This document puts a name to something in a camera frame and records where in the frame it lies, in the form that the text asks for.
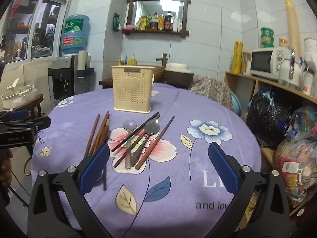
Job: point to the dark wooden sink table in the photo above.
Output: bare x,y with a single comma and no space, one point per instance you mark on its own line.
108,83

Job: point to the brown wooden chopstick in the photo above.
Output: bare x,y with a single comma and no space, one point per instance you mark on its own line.
142,135

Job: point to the white pot glass lid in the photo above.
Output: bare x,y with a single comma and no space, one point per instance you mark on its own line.
17,95

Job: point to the brass faucet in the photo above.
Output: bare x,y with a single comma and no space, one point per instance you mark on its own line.
163,59

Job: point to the dark soy sauce bottle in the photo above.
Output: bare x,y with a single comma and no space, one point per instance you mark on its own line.
168,21

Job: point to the colourful plastic bag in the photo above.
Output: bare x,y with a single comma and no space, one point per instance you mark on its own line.
296,161

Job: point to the dark black chopstick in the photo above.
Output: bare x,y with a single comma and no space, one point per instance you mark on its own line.
134,132

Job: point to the yellow wrapped roll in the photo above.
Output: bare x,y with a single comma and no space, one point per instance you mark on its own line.
237,57

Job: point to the black gold chopstick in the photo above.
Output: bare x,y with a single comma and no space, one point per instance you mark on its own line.
106,160

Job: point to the purple floral tablecloth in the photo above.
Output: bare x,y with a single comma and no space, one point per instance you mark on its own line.
177,191

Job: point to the reddish brown chopstick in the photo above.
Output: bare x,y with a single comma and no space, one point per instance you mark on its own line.
152,147

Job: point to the small wooden stool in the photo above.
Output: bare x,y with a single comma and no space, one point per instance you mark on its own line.
33,106

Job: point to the floral cloth covered chair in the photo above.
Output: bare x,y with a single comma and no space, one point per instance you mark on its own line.
213,89

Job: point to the cream perforated utensil holder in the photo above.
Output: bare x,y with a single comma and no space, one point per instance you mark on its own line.
132,88

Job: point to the grey water dispenser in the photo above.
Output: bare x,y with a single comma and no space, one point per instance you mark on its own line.
66,79

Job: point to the paper cup stack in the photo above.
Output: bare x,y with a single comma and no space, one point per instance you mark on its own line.
82,60

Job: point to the green hanging packet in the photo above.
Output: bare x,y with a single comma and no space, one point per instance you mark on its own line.
116,23

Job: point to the yellow soap dispenser bottle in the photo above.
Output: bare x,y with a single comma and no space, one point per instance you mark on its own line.
132,61

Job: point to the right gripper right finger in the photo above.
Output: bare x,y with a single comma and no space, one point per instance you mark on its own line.
270,217

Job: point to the wooden shelf unit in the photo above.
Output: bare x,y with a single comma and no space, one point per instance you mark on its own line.
245,87

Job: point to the woven basin sink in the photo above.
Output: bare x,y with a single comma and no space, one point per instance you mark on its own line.
159,72

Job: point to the white brown rice cooker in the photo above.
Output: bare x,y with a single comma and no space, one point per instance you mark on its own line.
178,75

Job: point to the wooden spoon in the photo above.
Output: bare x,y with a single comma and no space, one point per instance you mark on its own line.
103,136

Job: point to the black plastic bag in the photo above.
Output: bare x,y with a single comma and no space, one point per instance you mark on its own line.
269,115

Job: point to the brown chopstick pile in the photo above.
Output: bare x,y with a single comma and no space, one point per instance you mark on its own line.
91,136
97,139

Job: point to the tall cream roll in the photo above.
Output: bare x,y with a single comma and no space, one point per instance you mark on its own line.
293,28

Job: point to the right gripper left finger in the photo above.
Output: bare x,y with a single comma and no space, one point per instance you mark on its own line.
46,215

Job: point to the white microwave oven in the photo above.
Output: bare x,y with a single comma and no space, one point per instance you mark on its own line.
266,62

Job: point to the left hand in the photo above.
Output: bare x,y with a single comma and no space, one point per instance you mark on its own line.
6,168

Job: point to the blue water jug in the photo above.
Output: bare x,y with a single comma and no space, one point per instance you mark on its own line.
75,34

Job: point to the steel spoon patterned handle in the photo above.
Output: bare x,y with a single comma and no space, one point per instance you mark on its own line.
151,128

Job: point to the wooden framed mirror shelf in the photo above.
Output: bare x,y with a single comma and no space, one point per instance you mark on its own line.
140,12

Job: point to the window with frame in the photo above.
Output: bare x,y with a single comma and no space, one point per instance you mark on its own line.
32,30

